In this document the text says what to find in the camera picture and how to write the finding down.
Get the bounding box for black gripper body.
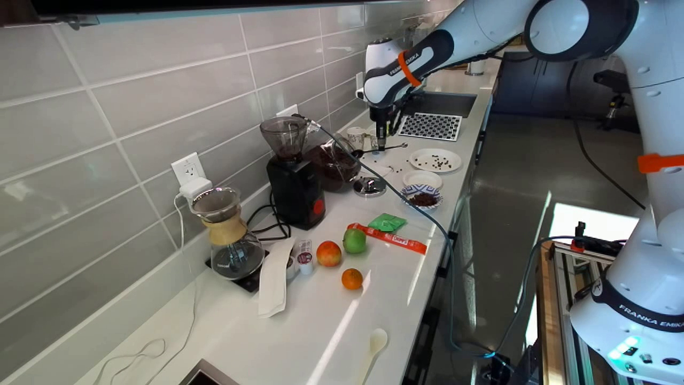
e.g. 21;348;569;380
367;102;404;137

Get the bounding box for large white paper plate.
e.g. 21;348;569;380
406;145;465;176

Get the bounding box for small white plate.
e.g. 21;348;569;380
403;169;444;193

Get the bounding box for black white checkered mat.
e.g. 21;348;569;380
395;112;467;144

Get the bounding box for blue patterned bowl with beans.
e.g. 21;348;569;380
401;181;444;214

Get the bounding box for green packet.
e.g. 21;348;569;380
367;212;408;235

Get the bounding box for black coffee grinder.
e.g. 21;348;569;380
259;113;330;231

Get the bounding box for orange stick sachet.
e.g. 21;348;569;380
348;223;429;256

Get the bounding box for green apple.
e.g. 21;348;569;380
342;226;371;260

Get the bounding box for orange red fruit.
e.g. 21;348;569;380
314;239;346;269

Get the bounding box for small orange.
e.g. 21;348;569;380
340;267;365;294

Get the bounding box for small white printed packet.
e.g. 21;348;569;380
295;245;316;278

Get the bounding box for dark kitchen island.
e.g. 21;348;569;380
489;52;643;119

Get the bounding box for white paper towel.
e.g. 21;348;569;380
256;237;298;322

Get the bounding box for glass pour-over carafe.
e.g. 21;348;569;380
190;186;268;283

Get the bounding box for black coffee scale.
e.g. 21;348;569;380
206;251;272;295

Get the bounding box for white plug adapter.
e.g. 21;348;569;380
178;178;215;205

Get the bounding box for white plastic spoon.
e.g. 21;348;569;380
358;327;392;385

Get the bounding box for black stool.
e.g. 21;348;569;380
595;70;639;133

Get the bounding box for black clamp with red part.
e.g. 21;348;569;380
566;221;628;261

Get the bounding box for orange cable strap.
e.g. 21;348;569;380
395;50;424;89
636;149;684;176

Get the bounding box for black grinder power cable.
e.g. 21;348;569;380
243;201;295;245

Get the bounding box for white wall outlet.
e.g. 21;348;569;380
172;149;209;193

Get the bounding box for smooth black robot cable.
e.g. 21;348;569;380
565;61;651;212

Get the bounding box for thin white cable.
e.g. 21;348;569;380
92;195;203;385

